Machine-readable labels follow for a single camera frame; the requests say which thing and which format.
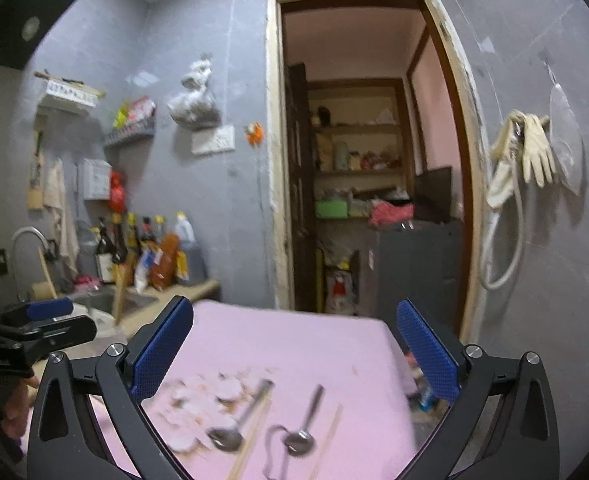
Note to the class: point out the white plastic utensil holder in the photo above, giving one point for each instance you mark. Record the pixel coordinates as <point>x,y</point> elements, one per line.
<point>102,324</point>

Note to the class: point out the pink red cloth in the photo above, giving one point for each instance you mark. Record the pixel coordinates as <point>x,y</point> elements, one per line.
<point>392,214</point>

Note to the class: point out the hanging clear plastic bag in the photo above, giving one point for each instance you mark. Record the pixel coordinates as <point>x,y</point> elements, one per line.
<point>564,135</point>

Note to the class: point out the black wall socket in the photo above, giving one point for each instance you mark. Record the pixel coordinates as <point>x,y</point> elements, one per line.
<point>1,261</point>

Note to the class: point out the wooden wall knife holder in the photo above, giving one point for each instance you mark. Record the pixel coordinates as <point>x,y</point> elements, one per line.
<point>35,190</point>

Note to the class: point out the short silver metal spoon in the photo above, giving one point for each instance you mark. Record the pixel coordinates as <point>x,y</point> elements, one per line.
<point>299,441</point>

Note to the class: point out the white crumpled bag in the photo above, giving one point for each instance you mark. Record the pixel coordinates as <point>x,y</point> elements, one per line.
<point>387,117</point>

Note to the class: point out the green box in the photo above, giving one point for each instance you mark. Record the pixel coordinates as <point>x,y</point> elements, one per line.
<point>332,209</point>

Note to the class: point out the blue white plastic bag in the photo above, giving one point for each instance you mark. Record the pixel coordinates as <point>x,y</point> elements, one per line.
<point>144,272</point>

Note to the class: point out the brown paper bag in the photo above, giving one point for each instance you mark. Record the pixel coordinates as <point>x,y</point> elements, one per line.
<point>325,155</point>

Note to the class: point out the brown wooden shelf unit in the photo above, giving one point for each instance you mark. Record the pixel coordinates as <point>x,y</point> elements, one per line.
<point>359,128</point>

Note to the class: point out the yellow green snack packet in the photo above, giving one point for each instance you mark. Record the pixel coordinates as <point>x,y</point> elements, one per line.
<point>122,117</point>

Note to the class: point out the pale wooden door frame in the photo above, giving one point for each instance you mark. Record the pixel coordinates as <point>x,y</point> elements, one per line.
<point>273,135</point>

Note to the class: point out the long silver metal spoon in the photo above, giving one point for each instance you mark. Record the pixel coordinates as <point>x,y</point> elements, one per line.
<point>224,440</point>

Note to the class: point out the white wall socket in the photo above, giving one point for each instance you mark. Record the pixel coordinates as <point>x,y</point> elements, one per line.
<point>224,139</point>

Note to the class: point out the metal vegetable peeler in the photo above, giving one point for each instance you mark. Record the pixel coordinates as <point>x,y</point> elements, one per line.
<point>267,447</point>

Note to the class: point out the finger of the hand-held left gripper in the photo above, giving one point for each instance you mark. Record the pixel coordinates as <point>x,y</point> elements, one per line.
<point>69,332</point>
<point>49,308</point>

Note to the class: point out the clear wall hook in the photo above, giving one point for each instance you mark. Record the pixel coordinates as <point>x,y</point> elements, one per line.
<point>137,79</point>

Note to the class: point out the white wall switch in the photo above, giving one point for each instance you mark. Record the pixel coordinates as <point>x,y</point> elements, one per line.
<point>203,142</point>

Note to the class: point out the red bottle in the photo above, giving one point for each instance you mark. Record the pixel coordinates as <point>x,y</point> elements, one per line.
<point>339,290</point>

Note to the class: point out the clear yellow cap bottle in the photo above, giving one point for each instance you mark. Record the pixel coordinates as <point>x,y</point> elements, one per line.
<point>160,225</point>

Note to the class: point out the red snack packet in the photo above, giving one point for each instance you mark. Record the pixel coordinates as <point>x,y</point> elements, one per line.
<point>142,109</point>

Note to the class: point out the white wall box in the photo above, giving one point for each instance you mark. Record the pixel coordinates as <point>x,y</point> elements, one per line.
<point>94,177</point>

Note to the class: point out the green jar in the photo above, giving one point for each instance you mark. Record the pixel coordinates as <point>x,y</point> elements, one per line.
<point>341,156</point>

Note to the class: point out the large soy sauce bottle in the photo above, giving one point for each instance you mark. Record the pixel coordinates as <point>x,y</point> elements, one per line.
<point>119,247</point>

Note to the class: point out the plastic oil jug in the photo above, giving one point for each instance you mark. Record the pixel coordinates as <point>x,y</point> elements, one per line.
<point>194,260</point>

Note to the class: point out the small pale jar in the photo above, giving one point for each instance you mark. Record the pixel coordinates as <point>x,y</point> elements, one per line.
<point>355,161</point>

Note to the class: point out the person's left hand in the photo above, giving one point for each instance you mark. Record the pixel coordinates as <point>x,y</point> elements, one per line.
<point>17,407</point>

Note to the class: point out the red plastic bag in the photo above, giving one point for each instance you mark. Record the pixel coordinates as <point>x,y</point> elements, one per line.
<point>117,192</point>

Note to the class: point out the dark wooden door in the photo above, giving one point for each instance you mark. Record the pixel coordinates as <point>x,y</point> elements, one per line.
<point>299,185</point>

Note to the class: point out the hanging clear bag of dried goods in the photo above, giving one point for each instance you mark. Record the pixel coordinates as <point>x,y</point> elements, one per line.
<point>194,110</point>

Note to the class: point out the cream rubber glove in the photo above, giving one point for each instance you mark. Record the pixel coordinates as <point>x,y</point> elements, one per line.
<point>504,180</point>
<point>536,150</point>

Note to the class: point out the orange food packet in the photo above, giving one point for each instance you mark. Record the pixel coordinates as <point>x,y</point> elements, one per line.
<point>167,260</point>

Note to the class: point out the grey wall rack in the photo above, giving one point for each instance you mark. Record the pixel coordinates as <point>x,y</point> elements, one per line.
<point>129,134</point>

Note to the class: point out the dark small bottle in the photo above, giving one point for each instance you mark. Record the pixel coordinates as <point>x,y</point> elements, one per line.
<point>323,116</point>

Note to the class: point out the beige hanging towel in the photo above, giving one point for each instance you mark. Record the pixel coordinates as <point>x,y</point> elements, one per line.
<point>57,190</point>

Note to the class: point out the metal kitchen faucet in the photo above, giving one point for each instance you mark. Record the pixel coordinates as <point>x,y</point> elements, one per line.
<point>27,230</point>

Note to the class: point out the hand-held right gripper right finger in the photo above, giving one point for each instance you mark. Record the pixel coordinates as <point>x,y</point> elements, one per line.
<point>427,355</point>

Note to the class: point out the dark vinegar bottle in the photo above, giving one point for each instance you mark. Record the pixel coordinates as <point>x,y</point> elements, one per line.
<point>147,232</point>

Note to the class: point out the grey cabinet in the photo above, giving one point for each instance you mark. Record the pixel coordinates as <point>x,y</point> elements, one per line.
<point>414,270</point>

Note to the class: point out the dark bottle with white label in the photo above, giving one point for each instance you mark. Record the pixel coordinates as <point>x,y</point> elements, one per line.
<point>105,260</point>

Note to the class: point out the pink dish scrubber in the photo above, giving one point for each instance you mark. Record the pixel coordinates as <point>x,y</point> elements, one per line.
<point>87,281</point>

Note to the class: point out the pink floral table cloth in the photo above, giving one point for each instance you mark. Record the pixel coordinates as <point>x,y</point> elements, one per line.
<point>299,350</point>

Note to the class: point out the yellow cap sauce bottle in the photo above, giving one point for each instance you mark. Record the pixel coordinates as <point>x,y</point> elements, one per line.
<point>132,230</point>

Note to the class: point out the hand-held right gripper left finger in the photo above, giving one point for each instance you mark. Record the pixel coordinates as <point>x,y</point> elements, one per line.
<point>162,355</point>

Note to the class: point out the black monitor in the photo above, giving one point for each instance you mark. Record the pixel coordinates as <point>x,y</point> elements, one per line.
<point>434,195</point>

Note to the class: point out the beige sponge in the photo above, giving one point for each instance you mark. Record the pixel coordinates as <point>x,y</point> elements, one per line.
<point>42,292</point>

